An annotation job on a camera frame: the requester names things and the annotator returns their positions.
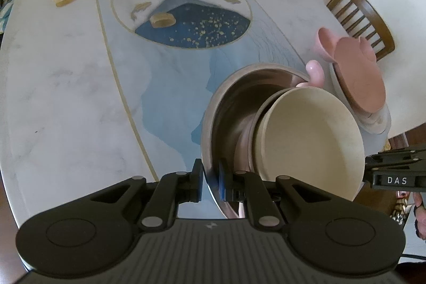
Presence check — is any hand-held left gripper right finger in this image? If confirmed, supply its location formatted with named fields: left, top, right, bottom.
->
left=218, top=160, right=384, bottom=233

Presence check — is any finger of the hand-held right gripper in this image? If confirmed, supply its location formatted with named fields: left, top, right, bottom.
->
left=364, top=143, right=426, bottom=173

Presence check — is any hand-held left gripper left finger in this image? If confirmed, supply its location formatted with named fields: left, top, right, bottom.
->
left=36, top=159, right=203, bottom=233

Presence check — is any large white plate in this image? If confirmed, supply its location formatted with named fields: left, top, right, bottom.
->
left=329, top=64, right=392, bottom=136

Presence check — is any large stainless steel bowl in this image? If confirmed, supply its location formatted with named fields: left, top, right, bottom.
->
left=200, top=63, right=314, bottom=220

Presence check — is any pink mouse-shaped plate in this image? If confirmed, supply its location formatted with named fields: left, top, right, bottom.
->
left=314, top=27, right=387, bottom=113

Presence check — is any cream bowl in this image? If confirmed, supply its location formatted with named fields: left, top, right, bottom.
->
left=252, top=87, right=365, bottom=203

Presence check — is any pink pot with steel liner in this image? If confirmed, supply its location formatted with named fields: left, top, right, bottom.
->
left=232, top=60, right=325, bottom=178

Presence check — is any person's right hand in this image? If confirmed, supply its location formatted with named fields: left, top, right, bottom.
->
left=413, top=194, right=426, bottom=241

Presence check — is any brown wooden chair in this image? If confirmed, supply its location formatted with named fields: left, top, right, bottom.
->
left=326, top=0, right=396, bottom=62

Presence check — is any teal patterned cloth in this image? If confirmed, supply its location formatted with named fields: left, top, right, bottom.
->
left=0, top=0, right=21, bottom=36

